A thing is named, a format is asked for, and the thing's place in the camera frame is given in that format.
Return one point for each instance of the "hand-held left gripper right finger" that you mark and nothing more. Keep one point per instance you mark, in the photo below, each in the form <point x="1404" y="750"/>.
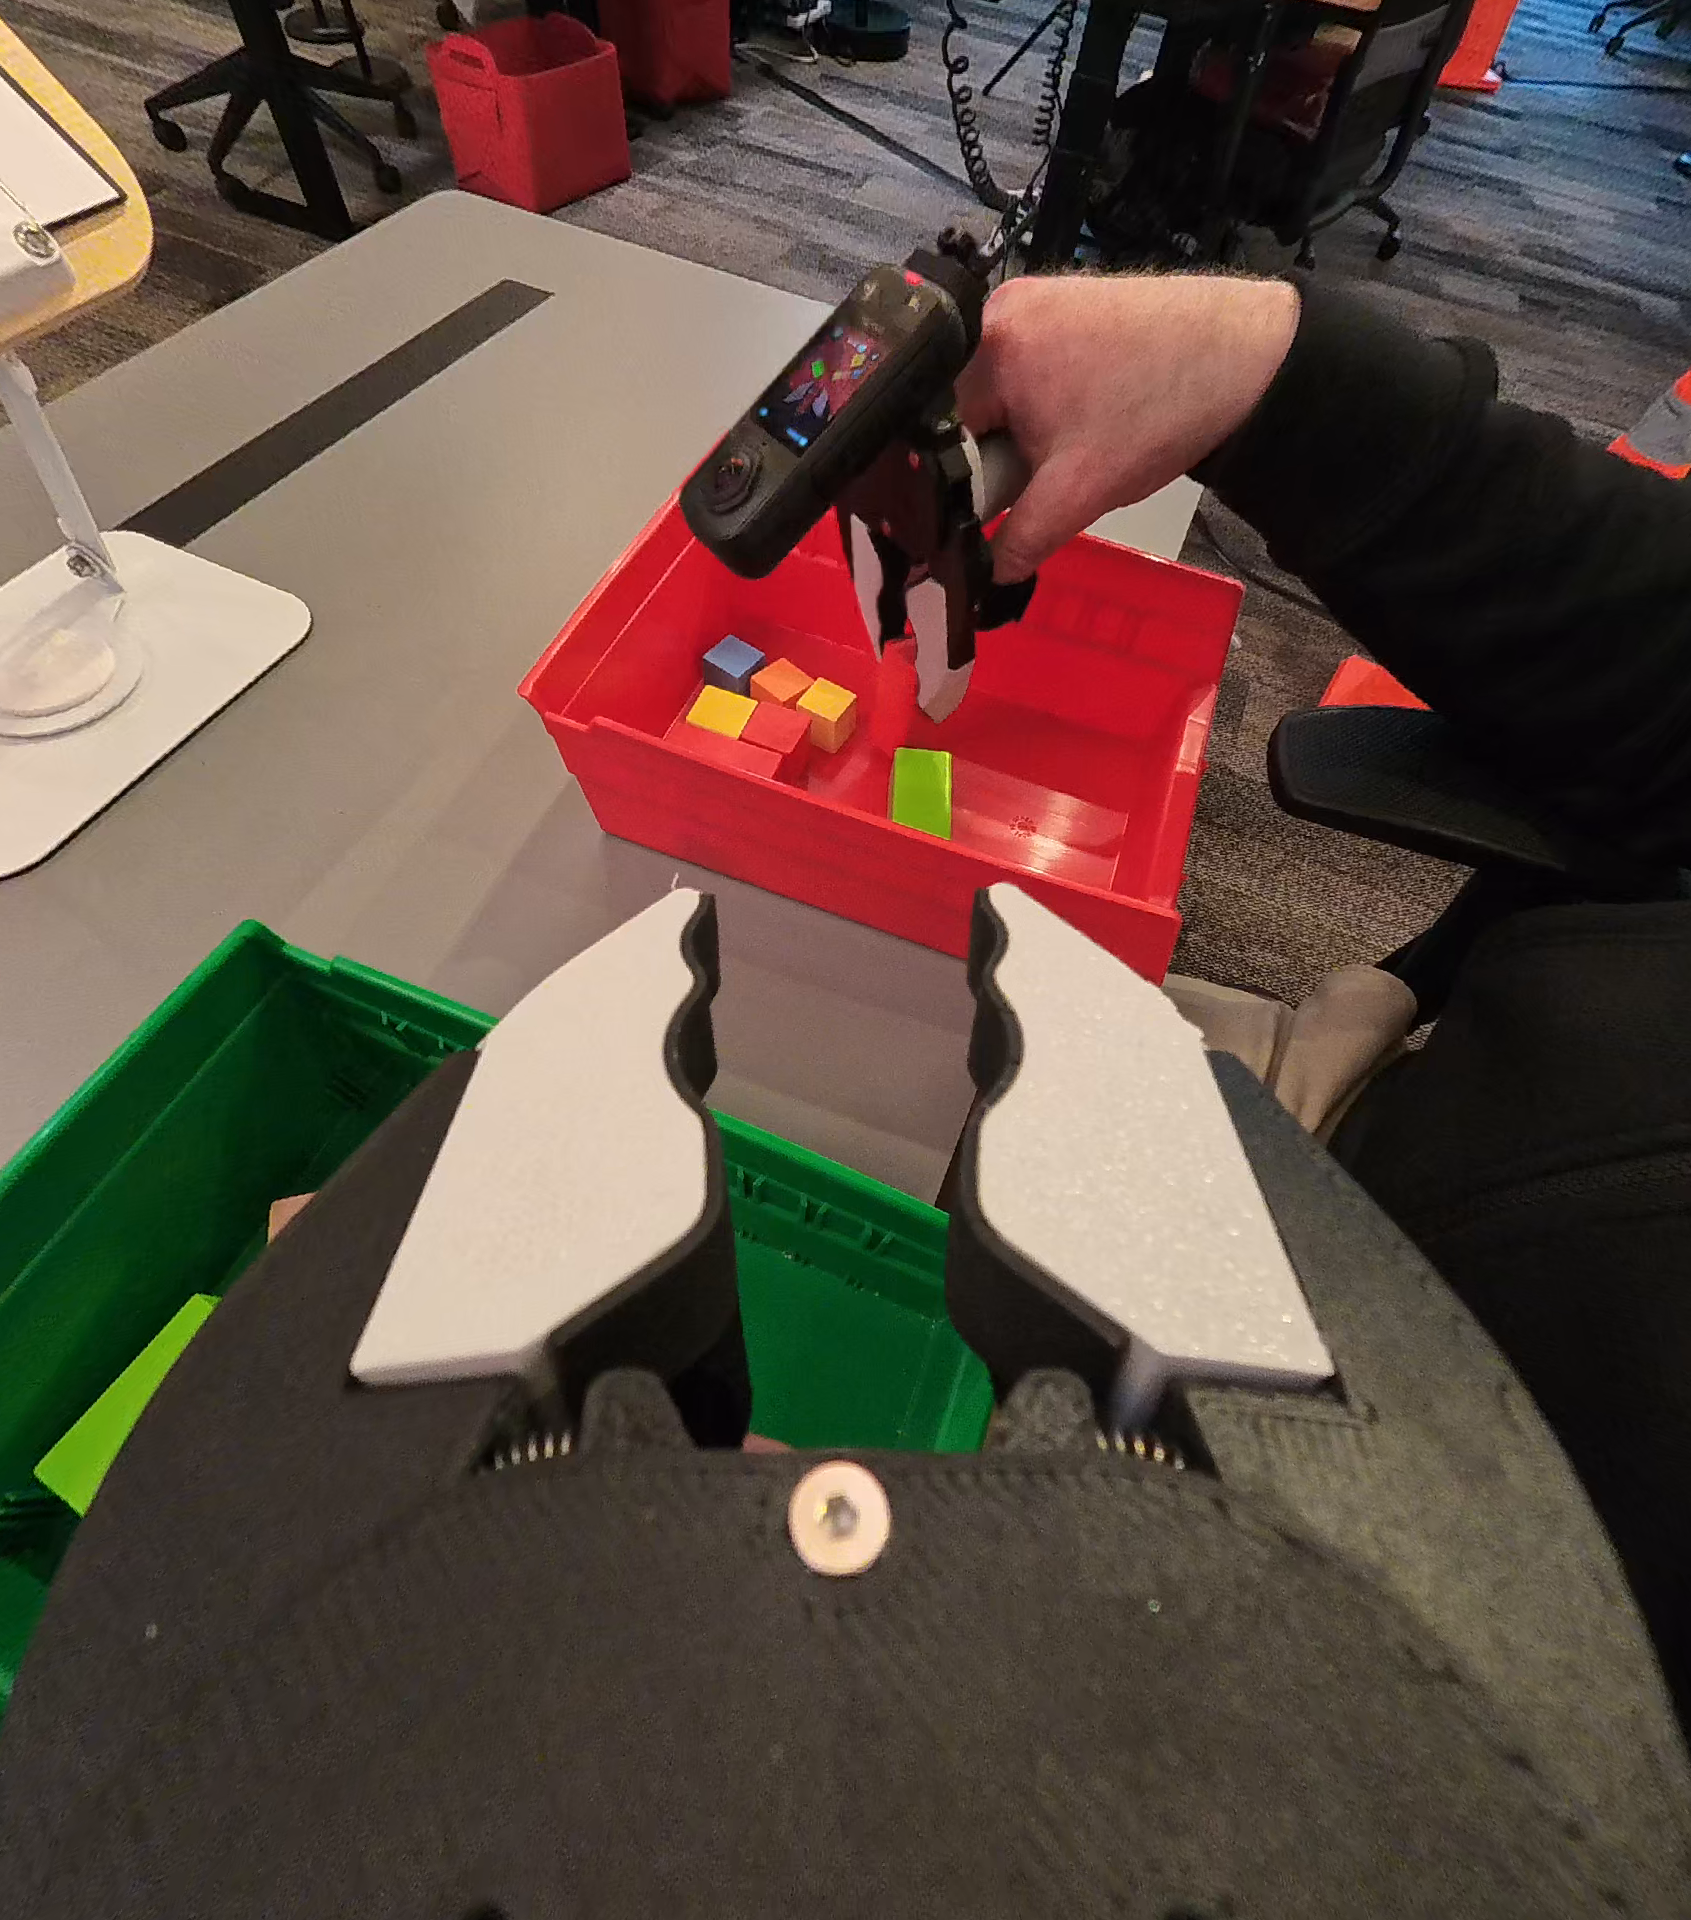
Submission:
<point x="1130" y="1171"/>

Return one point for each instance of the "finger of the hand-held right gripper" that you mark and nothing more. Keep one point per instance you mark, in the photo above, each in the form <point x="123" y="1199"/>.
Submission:
<point x="869" y="585"/>
<point x="948" y="683"/>

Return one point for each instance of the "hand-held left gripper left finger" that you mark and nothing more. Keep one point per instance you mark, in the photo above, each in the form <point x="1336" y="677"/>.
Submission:
<point x="561" y="1171"/>

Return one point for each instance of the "red plastic bin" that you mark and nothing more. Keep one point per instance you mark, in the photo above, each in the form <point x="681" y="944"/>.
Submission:
<point x="847" y="854"/>

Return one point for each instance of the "green plastic bin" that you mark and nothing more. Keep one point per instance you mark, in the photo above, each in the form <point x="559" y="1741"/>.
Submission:
<point x="111" y="1140"/>

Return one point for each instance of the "person's right forearm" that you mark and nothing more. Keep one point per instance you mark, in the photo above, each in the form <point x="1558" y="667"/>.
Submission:
<point x="1506" y="570"/>

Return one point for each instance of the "person's right hand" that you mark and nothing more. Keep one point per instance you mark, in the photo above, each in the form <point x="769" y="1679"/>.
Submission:
<point x="1130" y="391"/>

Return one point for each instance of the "short lime green block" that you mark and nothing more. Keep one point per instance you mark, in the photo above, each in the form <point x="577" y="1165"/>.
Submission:
<point x="922" y="793"/>

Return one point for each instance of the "ochre wooden cube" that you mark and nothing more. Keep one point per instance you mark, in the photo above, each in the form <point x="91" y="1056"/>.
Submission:
<point x="829" y="712"/>

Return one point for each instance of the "orange wooden cube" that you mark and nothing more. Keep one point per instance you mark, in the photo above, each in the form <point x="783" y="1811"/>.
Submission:
<point x="781" y="681"/>

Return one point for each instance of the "blue wooden cube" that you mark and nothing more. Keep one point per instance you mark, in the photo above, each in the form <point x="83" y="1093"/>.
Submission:
<point x="733" y="661"/>

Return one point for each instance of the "red wooden cube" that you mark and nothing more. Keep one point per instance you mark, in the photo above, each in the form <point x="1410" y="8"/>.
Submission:
<point x="779" y="735"/>

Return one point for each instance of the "yellow wooden cube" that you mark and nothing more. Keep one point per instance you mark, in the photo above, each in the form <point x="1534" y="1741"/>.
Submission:
<point x="721" y="711"/>

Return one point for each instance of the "person's khaki trouser leg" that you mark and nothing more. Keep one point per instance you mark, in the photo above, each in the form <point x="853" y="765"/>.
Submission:
<point x="1296" y="1050"/>

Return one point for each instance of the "brown wooden cube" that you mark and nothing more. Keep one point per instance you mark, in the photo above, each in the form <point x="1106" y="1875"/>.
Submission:
<point x="291" y="1218"/>

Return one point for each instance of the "red tote bin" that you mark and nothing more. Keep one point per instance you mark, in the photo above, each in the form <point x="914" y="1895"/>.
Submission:
<point x="531" y="120"/>

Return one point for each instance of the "red storage box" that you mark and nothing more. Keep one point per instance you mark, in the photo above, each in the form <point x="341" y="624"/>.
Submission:
<point x="667" y="44"/>

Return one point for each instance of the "black chair armrest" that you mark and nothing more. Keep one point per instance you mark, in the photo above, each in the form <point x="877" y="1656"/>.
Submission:
<point x="1416" y="780"/>

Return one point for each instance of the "long lime green block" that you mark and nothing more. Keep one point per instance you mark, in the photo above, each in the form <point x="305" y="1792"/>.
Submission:
<point x="125" y="1411"/>

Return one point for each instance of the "white stand base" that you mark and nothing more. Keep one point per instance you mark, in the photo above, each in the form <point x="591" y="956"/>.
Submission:
<point x="201" y="661"/>

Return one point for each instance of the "black office chair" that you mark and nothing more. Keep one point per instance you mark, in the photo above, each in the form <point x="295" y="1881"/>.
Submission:
<point x="1266" y="104"/>

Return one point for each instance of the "black office chair base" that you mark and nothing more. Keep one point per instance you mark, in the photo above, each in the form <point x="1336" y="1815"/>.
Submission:
<point x="291" y="104"/>

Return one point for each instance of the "tan wooden board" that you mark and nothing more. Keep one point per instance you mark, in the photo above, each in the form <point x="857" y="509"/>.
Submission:
<point x="111" y="255"/>

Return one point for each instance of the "orange traffic cone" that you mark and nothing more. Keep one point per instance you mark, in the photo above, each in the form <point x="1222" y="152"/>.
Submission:
<point x="1478" y="39"/>

